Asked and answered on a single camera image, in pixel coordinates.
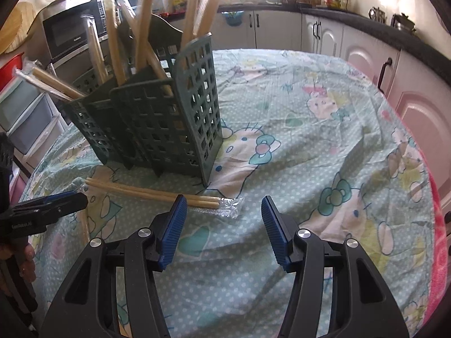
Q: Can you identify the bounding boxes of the person's left hand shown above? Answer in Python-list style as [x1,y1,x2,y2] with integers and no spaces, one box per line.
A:
[19,244,36,283]

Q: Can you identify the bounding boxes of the black kitchen countertop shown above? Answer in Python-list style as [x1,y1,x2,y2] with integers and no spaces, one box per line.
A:
[216,2,451,75]

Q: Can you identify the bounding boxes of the white kitchen cabinets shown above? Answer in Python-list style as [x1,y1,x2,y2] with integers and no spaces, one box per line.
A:
[214,7,451,199]

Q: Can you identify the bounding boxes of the bamboo chopsticks pair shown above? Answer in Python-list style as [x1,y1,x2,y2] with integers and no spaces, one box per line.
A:
[84,178,245,219]

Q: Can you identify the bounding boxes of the red plastic bucket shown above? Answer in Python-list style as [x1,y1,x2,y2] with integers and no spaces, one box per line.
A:
[0,54,26,91]

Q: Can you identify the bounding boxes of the round bamboo board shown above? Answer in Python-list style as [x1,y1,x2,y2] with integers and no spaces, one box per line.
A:
[0,2,43,56]

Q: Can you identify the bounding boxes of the black microwave oven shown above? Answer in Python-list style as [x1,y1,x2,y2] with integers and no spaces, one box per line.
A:
[42,0,107,61]

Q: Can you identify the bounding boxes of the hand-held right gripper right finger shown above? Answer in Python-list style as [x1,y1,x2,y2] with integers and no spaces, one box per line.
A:
[261,195,409,338]

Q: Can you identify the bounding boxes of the large steel kettle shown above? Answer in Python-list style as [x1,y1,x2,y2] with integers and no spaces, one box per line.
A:
[390,13,417,36]

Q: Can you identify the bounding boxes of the printed cartoon blanket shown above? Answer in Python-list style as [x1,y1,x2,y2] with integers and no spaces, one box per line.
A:
[21,47,442,338]

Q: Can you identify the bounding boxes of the plastic drawer cabinet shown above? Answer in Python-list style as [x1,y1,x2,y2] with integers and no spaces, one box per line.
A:
[0,73,66,156]

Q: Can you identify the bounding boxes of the green plastic utensil basket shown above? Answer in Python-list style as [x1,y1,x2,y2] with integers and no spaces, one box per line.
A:
[63,16,224,188]

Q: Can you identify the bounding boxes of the blue hanging basket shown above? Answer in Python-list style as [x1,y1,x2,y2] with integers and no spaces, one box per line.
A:
[221,10,245,27]

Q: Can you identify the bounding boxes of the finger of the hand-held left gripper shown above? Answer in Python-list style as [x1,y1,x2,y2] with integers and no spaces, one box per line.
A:
[10,191,89,224]

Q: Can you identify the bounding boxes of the group of bamboo chopsticks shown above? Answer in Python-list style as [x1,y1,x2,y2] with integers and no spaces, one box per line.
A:
[14,0,227,102]

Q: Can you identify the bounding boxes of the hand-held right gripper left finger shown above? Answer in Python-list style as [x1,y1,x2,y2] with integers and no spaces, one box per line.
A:
[42,195,187,338]

